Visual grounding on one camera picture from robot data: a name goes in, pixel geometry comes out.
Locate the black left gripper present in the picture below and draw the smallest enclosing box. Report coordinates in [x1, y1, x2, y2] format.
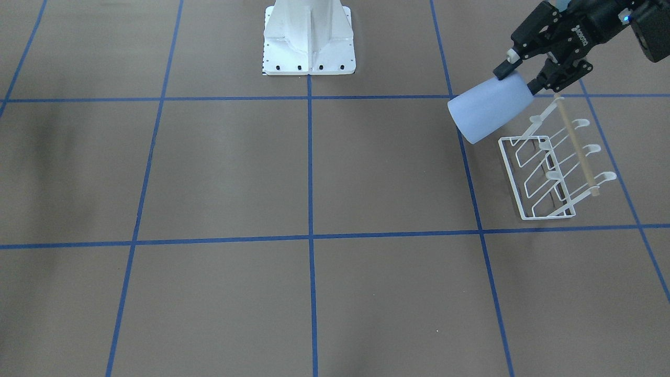
[493, 1, 637, 95]

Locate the light blue plastic cup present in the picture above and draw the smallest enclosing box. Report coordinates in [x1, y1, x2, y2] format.
[448, 71, 534, 144]

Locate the white wire cup holder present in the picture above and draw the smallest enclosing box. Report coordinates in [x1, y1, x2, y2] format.
[498, 95, 618, 220]

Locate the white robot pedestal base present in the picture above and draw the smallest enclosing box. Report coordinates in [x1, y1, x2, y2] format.
[262, 1, 356, 76]

